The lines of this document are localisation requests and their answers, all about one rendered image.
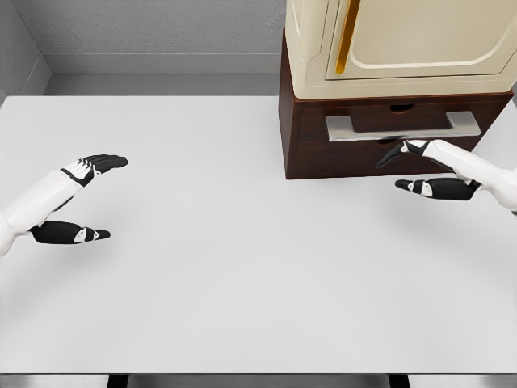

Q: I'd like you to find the cream appliance with rounded door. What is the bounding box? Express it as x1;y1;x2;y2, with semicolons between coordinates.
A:
285;0;517;100

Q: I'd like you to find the gold vertical door handle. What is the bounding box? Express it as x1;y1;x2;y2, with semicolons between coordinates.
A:
335;0;361;76

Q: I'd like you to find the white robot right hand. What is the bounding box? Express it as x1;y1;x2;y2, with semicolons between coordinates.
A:
375;138;506;201

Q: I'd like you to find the dark brown wooden drawer cabinet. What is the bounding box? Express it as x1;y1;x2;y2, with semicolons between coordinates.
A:
278;28;515;180

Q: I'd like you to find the brown drawer with silver handle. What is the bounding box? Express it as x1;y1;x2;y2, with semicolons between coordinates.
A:
299;101;503;143

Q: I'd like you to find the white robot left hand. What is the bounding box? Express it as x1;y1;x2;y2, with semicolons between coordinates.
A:
6;153;129;246

